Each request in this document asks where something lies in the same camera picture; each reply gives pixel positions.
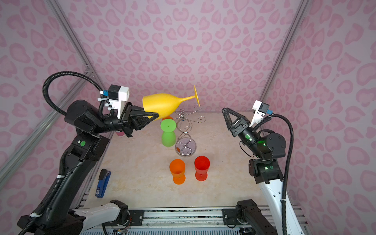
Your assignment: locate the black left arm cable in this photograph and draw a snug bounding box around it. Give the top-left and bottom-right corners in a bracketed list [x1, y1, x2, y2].
[17, 71, 111, 235]

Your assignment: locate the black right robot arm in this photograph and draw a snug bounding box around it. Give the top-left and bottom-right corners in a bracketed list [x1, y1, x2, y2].
[222, 108, 304, 235]

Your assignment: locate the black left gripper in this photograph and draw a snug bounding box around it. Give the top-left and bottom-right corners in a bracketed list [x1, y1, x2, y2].
[91, 104, 158, 141]

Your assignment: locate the orange wine glass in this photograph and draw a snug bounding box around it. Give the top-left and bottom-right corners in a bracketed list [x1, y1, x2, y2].
[169, 159, 186, 185]
[162, 116, 174, 121]

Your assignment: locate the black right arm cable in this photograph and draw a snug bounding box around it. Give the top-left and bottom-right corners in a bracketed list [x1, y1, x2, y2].
[252, 114, 294, 235]

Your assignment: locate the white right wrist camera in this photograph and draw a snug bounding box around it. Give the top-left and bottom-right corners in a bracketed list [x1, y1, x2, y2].
[249, 100, 273, 127]

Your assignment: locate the green wine glass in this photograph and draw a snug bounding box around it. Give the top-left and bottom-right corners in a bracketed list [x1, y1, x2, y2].
[161, 119, 176, 147]

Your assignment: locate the red wine glass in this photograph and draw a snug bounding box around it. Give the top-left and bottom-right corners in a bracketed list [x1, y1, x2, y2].
[194, 156, 211, 182]

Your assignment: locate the yellow wine glass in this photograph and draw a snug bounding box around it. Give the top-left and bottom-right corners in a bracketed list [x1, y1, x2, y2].
[142, 86, 201, 119]

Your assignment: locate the chrome wire wine glass rack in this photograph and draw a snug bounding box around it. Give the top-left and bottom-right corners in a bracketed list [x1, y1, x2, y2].
[174, 106, 206, 157]

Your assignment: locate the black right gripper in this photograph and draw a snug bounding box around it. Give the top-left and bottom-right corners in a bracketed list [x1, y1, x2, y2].
[223, 110, 265, 160]

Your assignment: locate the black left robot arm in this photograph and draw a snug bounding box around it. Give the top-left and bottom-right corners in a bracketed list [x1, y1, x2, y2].
[17, 100, 159, 235]

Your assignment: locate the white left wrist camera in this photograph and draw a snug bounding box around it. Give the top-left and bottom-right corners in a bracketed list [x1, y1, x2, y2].
[98, 85, 130, 119]

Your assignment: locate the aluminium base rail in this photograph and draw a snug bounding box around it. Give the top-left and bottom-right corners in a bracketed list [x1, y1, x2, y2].
[54, 190, 312, 235]

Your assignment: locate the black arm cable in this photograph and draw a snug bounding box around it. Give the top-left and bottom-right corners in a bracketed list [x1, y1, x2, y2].
[252, 114, 294, 235]
[17, 71, 111, 235]

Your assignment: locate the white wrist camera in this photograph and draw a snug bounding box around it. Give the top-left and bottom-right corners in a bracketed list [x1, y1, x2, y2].
[98, 85, 130, 119]
[249, 100, 273, 127]

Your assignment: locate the pink tape roll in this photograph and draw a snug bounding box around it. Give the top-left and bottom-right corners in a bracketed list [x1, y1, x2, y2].
[115, 131, 125, 137]

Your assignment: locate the blue stapler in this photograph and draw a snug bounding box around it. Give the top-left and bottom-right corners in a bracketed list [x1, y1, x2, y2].
[95, 169, 111, 198]

